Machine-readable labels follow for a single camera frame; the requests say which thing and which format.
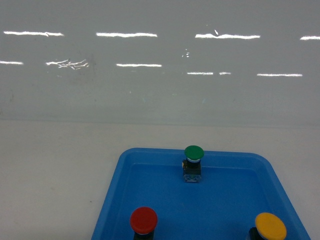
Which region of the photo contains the green mushroom push button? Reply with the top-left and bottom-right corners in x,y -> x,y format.
182,145 -> 205,183

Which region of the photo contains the yellow mushroom push button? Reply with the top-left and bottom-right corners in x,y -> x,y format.
245,212 -> 287,240

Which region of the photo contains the blue plastic tray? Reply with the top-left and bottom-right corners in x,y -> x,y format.
92,148 -> 309,240

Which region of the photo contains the red mushroom push button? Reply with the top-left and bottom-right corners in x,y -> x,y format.
129,206 -> 158,240

